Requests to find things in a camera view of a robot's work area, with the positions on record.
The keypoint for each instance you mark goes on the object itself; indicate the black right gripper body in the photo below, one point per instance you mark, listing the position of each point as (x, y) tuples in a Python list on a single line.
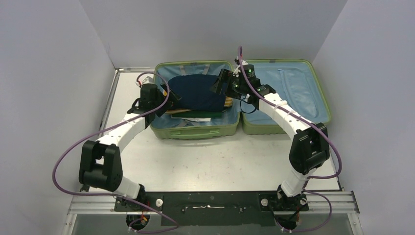
[(223, 82)]

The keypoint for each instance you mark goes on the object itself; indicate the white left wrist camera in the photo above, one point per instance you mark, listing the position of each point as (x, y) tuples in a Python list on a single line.
[(145, 80)]

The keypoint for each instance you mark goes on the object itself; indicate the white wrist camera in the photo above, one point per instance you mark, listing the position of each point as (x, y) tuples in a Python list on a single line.
[(240, 64), (145, 80)]

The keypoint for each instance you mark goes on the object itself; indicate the white shirt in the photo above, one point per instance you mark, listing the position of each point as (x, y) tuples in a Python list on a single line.
[(194, 119)]

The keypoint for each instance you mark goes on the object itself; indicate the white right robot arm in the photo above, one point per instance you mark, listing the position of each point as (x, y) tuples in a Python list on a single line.
[(309, 149)]

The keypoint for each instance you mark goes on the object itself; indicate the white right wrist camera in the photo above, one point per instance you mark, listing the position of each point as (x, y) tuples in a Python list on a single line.
[(240, 64)]

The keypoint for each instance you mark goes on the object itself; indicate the dark green cloth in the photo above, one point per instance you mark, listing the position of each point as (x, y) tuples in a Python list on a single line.
[(187, 113)]

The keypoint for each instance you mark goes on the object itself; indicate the green suitcase with blue lining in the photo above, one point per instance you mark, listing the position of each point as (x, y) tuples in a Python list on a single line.
[(293, 79)]

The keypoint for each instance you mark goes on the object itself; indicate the navy blue cloth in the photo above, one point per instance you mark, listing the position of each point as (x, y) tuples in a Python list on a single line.
[(192, 81)]

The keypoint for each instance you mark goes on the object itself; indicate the yellow striped towel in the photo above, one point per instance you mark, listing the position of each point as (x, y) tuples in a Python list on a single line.
[(227, 103)]

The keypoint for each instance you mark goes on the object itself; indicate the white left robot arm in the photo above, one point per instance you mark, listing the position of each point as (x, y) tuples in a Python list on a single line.
[(101, 165)]

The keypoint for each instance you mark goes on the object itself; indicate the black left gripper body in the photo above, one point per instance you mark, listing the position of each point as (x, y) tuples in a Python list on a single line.
[(161, 99)]

